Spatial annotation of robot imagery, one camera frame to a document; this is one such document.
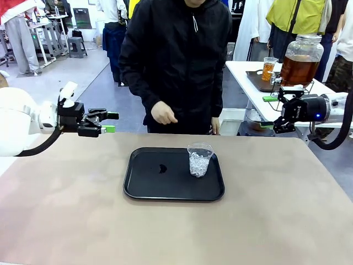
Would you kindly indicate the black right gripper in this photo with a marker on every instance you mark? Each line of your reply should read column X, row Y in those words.
column 311, row 109

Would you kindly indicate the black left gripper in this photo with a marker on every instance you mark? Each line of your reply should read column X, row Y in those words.
column 70, row 116

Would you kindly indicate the tall clear plastic cup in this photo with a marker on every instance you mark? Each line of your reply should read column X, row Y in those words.
column 268, row 70

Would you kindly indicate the short clear plastic cup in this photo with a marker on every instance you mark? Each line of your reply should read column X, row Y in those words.
column 200, row 163

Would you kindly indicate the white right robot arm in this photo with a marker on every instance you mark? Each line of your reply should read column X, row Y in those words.
column 337, row 109

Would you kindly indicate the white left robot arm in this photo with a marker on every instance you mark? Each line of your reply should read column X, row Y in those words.
column 13, row 121

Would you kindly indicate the person's left forearm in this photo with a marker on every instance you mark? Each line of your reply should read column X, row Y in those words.
column 217, row 105

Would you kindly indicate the person's right forearm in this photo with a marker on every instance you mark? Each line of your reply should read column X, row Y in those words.
column 138, row 82

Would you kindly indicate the person's right hand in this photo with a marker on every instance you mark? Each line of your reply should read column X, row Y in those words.
column 162, row 113

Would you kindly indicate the person's left hand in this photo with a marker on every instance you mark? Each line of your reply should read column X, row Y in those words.
column 215, row 125

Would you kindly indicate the metal bowl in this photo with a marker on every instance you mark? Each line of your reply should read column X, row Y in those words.
column 252, row 117

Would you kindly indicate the brown serving tray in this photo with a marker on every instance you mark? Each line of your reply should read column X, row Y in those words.
column 255, row 80

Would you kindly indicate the white plastic bin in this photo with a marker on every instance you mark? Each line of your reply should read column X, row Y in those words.
column 231, row 114

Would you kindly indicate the glass tea dispenser jar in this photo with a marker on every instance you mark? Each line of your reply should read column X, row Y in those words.
column 300, row 66

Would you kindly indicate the small meltwater puddle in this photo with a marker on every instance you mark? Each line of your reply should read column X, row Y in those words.
column 162, row 168

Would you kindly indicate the grey plastic stool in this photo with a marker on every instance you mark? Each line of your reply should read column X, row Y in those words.
column 77, row 45

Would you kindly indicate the mannequin with dark blue apron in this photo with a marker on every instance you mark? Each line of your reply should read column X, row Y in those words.
column 114, row 41

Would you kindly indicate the hanging white robe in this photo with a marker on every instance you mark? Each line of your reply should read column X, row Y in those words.
column 252, row 27

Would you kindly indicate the black bag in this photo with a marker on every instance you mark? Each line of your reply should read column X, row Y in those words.
column 77, row 33

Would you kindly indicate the black plastic serving tray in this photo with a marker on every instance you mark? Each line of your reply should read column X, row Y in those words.
column 173, row 187

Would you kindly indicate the person in black hoodie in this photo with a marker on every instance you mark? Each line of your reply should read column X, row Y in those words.
column 171, row 55

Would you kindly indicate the mannequin with yellow-green jacket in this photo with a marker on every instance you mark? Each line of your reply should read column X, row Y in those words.
column 303, row 13

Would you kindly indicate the dark framed display panel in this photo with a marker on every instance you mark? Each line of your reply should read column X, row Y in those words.
column 82, row 19

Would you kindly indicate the white background desk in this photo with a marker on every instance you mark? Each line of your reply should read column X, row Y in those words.
column 48, row 26

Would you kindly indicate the mannequin with black vest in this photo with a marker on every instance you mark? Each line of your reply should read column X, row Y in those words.
column 335, row 16

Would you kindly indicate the black office chair base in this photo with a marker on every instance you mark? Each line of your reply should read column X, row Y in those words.
column 8, row 58

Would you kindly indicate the bystander in grey trousers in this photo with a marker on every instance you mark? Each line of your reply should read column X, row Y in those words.
column 20, row 41

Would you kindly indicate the mannequin with yellow cloth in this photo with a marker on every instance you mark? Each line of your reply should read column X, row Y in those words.
column 134, row 8

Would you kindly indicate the bystander in dark clothes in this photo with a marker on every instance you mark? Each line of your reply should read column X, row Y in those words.
column 62, row 8

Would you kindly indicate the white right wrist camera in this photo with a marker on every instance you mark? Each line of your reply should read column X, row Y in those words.
column 292, row 89

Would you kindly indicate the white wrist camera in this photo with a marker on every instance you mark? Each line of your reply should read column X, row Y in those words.
column 68, row 92
column 292, row 89

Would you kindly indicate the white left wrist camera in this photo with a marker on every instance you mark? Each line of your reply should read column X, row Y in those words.
column 68, row 92

